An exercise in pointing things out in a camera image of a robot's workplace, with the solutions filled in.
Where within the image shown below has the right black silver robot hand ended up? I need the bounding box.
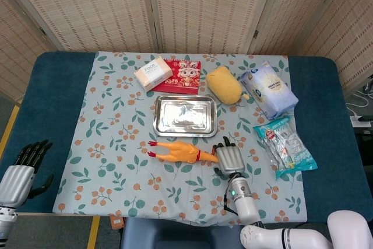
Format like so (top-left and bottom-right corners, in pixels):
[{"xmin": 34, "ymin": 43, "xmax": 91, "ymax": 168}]
[{"xmin": 213, "ymin": 136, "xmax": 245, "ymax": 178}]

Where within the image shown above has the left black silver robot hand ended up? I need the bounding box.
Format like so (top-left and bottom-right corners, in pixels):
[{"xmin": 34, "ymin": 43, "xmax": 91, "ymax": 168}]
[{"xmin": 0, "ymin": 139, "xmax": 55, "ymax": 206}]

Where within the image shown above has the orange rubber chicken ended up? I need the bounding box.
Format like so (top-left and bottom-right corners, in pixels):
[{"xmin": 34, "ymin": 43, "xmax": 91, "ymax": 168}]
[{"xmin": 147, "ymin": 140, "xmax": 219, "ymax": 164}]

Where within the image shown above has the teal clear snack bag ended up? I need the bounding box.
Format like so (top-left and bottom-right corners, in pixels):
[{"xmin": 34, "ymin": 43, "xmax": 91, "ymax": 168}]
[{"xmin": 252, "ymin": 115, "xmax": 318, "ymax": 180}]

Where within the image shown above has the silver metal tray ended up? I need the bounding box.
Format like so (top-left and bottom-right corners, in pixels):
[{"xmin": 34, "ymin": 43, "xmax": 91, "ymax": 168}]
[{"xmin": 152, "ymin": 94, "xmax": 219, "ymax": 138}]

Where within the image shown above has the yellow plush toy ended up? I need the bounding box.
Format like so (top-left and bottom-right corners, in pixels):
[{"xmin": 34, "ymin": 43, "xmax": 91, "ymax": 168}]
[{"xmin": 205, "ymin": 66, "xmax": 250, "ymax": 106}]

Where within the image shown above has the light blue tissue pack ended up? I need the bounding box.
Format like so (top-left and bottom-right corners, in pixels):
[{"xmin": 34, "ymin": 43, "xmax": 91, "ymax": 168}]
[{"xmin": 238, "ymin": 61, "xmax": 300, "ymax": 120}]

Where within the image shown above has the blue padded seat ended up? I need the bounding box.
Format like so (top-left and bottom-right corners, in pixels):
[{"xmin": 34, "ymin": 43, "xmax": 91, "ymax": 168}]
[{"xmin": 119, "ymin": 217, "xmax": 245, "ymax": 249}]

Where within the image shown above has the floral print tablecloth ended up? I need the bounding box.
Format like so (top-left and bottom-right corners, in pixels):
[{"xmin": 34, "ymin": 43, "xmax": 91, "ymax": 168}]
[{"xmin": 52, "ymin": 51, "xmax": 308, "ymax": 226}]

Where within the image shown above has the orange tag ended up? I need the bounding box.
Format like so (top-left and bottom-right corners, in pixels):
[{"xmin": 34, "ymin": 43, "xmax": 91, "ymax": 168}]
[{"xmin": 110, "ymin": 215, "xmax": 125, "ymax": 230}]

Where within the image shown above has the peach white tissue box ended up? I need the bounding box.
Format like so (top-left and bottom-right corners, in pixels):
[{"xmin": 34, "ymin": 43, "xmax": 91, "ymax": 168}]
[{"xmin": 133, "ymin": 55, "xmax": 173, "ymax": 93}]

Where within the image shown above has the white power strip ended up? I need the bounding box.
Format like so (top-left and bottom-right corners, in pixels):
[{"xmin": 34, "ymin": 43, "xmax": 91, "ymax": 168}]
[{"xmin": 349, "ymin": 114, "xmax": 373, "ymax": 129}]

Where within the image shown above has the beige woven folding screen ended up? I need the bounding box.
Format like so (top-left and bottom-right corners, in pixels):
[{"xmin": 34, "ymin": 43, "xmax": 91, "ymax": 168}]
[{"xmin": 0, "ymin": 0, "xmax": 373, "ymax": 101}]

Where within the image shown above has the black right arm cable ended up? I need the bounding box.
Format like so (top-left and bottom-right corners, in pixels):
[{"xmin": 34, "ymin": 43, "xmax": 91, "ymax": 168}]
[{"xmin": 222, "ymin": 192, "xmax": 242, "ymax": 218}]

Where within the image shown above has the white floor cable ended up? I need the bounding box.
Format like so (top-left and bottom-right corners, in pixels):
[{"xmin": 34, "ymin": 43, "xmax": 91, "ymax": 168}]
[{"xmin": 346, "ymin": 84, "xmax": 373, "ymax": 110}]

